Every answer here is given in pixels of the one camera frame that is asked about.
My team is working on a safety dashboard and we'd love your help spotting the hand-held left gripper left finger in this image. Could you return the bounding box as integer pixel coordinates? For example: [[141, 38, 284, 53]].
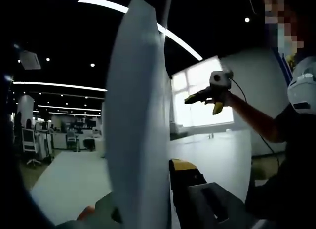
[[55, 192, 123, 229]]

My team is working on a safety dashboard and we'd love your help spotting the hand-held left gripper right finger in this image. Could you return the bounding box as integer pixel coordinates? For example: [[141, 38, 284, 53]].
[[169, 158, 272, 229]]

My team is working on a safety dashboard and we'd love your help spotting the bundle of white printing papers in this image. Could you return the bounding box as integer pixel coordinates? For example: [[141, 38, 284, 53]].
[[103, 0, 174, 229]]

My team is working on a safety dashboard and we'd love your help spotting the person's right hand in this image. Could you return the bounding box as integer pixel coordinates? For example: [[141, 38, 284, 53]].
[[217, 90, 238, 108]]

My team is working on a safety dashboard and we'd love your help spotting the person's left hand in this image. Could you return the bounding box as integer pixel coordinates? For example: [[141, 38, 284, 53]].
[[76, 205, 96, 222]]

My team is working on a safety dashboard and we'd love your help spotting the large window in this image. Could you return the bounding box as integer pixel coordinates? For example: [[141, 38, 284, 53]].
[[171, 55, 235, 128]]

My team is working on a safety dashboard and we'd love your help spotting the white table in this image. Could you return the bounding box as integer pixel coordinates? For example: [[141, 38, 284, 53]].
[[29, 129, 253, 226]]

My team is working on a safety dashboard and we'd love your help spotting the long linear ceiling light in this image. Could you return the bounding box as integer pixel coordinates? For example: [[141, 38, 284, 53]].
[[12, 81, 108, 93], [78, 0, 203, 61]]

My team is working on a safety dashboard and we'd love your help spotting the white chest device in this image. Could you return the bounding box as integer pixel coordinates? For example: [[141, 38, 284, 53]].
[[287, 71, 316, 115]]

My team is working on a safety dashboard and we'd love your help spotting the person in black shirt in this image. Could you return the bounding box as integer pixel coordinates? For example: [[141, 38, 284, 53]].
[[244, 103, 316, 229]]

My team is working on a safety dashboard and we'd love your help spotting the white office chair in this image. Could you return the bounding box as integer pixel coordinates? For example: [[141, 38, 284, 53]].
[[21, 128, 41, 168]]

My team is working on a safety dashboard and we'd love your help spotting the ceiling air conditioner vent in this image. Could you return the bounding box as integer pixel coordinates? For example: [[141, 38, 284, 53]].
[[19, 50, 41, 70]]

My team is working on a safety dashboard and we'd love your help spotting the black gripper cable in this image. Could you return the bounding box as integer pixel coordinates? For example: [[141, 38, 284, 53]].
[[231, 77, 247, 104]]

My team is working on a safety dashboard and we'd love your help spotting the blue white wall poster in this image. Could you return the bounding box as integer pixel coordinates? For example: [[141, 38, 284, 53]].
[[269, 48, 297, 86]]

